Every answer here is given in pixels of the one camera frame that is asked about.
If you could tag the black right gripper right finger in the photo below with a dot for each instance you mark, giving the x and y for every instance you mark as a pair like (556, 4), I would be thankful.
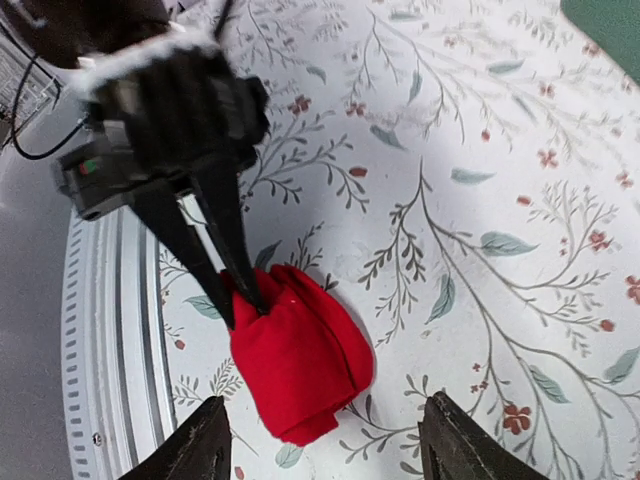
(455, 447)

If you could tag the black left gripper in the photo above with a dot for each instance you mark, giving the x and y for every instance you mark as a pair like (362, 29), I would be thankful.
(102, 175)

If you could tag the aluminium front rail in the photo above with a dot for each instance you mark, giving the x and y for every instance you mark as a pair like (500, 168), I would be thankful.
(84, 375)

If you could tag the floral patterned table mat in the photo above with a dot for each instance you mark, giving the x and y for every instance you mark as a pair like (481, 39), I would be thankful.
(464, 177)

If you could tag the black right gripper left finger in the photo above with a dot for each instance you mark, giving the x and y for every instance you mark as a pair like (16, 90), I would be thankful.
(200, 449)

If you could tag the red sock pair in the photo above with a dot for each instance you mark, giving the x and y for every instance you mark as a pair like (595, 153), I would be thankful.
(304, 360)

